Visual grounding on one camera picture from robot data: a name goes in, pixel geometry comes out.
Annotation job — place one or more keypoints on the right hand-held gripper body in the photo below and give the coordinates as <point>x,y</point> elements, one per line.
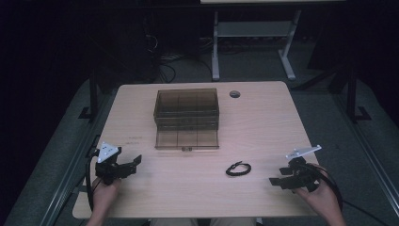
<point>303,171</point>

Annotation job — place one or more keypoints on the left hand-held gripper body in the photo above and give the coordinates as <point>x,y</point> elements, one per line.
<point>108,166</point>

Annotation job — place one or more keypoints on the person's left hand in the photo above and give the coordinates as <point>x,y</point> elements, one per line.
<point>105,196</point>

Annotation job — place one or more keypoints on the person's right hand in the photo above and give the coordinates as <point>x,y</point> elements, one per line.
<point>320,197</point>

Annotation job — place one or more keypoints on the brown transparent compartment box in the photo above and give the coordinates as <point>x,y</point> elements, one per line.
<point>186,117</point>

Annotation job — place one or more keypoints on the black metal stand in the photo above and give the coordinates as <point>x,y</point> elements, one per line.
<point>352,100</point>
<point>93,100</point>

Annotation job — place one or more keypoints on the aluminium rail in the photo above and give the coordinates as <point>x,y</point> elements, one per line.
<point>367,147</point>
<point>70,175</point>

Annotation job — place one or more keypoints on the white metal table frame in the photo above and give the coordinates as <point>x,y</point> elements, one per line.
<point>255,29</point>

